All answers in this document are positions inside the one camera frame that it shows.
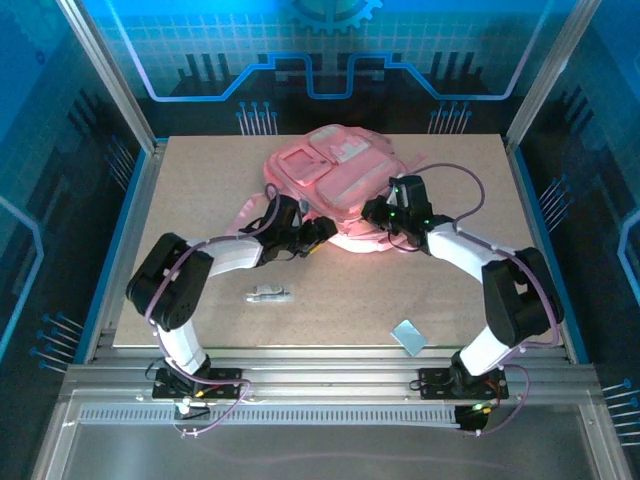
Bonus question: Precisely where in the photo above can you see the small clear packet white item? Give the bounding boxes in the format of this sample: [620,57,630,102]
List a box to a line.
[243,283,295,304]

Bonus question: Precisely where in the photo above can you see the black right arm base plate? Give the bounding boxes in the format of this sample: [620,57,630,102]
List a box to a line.
[418,367,510,401]

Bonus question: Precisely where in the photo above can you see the aluminium front beam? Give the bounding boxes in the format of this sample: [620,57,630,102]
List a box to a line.
[64,347,599,401]

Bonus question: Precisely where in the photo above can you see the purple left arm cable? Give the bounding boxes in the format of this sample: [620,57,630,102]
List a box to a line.
[144,182,281,439]

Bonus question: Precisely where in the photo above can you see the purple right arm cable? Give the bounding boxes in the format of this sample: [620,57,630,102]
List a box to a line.
[409,162,564,439]

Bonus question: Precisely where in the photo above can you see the aluminium frame post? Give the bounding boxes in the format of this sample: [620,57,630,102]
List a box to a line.
[57,0,169,154]
[504,0,604,151]

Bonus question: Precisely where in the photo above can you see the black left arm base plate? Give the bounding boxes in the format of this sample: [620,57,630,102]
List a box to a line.
[152,367,244,401]

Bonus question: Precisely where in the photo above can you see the pink backpack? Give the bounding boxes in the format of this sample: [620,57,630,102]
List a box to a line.
[222,124,426,256]

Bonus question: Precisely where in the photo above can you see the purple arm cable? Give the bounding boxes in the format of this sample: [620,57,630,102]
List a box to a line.
[144,182,281,439]
[409,162,564,439]

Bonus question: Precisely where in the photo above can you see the slotted grey cable duct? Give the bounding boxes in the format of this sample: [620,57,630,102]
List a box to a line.
[77,405,464,427]

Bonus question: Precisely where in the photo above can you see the grey metal front tray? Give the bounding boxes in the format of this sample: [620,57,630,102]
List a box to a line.
[29,389,634,480]

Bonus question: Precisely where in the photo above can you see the small black connector box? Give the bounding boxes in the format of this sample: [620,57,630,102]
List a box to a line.
[453,403,490,435]

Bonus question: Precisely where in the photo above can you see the aluminium table side rail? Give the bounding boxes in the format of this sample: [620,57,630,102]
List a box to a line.
[504,142,591,364]
[82,139,169,364]

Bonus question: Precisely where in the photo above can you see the light blue card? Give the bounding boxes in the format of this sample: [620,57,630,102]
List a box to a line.
[390,318,430,357]

